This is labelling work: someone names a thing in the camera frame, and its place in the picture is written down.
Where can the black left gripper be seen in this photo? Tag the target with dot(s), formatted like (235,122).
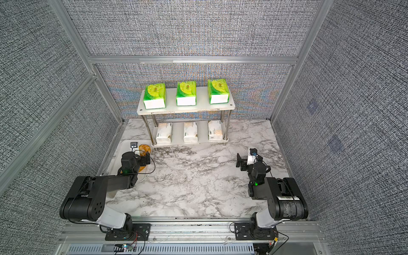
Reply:
(142,159)

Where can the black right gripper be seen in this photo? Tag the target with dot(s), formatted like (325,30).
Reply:
(243,162)

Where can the white tissue pack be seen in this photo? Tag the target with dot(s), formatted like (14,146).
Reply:
(215,132)
(190,134)
(164,133)

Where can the green tissue pack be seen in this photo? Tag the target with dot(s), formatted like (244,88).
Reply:
(186,94)
(218,91)
(155,96)

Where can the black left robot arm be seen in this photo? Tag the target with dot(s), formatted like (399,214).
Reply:
(85,201)

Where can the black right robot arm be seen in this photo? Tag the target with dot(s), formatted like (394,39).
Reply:
(285,201)

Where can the white two-tier metal shelf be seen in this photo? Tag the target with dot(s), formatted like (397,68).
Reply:
(203,105)

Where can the white plastic tray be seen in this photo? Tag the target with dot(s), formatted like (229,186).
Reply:
(123,147)

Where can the glazed ring donut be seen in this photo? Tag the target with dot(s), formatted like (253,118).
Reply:
(144,149)

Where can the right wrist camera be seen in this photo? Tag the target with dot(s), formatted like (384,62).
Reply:
(252,156)

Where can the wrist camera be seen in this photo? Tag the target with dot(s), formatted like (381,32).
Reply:
(134,146)
(252,156)

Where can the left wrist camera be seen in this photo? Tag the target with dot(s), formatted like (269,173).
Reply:
(134,146)

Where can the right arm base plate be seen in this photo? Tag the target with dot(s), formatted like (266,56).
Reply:
(247,232)

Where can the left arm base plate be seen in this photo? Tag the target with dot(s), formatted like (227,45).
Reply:
(139,231)

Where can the white slotted cable duct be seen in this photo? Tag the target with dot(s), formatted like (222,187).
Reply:
(162,249)

